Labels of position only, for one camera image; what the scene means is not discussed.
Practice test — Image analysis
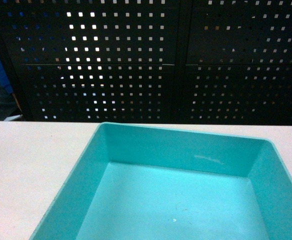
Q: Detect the teal plastic bin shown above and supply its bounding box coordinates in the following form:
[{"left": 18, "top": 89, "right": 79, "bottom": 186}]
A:
[{"left": 31, "top": 122, "right": 292, "bottom": 240}]

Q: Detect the black perforated metal panel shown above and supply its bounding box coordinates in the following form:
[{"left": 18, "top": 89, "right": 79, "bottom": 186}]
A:
[{"left": 0, "top": 0, "right": 292, "bottom": 126}]

